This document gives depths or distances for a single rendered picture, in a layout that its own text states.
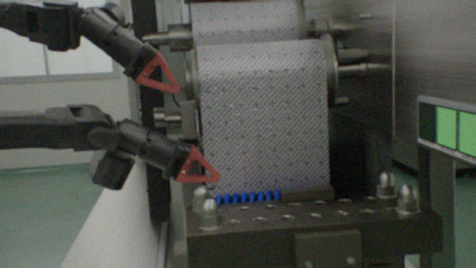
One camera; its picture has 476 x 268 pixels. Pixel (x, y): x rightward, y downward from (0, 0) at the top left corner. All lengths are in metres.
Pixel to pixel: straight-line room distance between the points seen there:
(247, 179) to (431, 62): 0.40
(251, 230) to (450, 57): 0.37
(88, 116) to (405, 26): 0.54
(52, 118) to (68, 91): 5.77
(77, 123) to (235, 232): 0.31
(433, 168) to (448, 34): 0.53
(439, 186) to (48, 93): 5.81
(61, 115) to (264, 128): 0.36
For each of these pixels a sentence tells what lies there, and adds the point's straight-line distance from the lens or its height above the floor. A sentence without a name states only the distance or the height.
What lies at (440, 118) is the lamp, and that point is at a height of 1.20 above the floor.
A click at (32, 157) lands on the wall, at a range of 6.91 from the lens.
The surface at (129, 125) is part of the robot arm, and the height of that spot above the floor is 1.18.
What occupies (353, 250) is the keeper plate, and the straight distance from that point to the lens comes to 0.89.
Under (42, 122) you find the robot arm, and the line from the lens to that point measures 0.95.
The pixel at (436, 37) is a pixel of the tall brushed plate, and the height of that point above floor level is 1.30.
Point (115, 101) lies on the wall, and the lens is 6.65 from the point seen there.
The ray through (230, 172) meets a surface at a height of 1.08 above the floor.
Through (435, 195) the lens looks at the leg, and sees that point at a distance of 1.31.
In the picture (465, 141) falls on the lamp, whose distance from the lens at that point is 0.76.
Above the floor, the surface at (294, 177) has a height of 1.06.
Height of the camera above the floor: 1.31
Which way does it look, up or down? 9 degrees down
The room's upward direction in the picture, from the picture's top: 3 degrees counter-clockwise
